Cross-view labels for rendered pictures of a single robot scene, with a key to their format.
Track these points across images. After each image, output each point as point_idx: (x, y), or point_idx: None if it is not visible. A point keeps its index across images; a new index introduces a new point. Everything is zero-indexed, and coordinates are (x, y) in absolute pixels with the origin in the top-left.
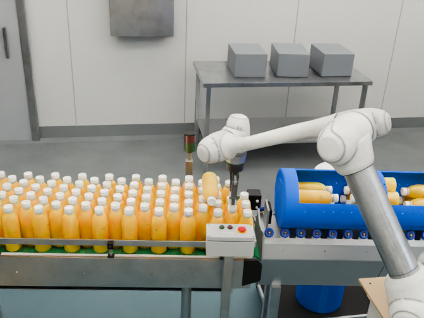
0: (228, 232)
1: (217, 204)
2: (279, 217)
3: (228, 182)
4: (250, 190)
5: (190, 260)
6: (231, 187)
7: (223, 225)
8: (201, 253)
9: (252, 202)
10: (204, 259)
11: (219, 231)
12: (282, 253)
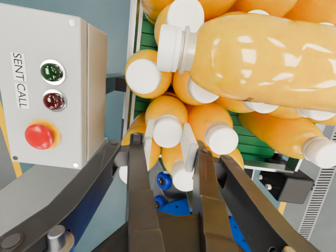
0: (25, 88)
1: (190, 86)
2: (181, 214)
3: (323, 153)
4: (304, 185)
5: (130, 11)
6: (136, 176)
7: (47, 76)
8: (147, 40)
9: (271, 175)
10: (128, 44)
11: (26, 57)
12: (151, 178)
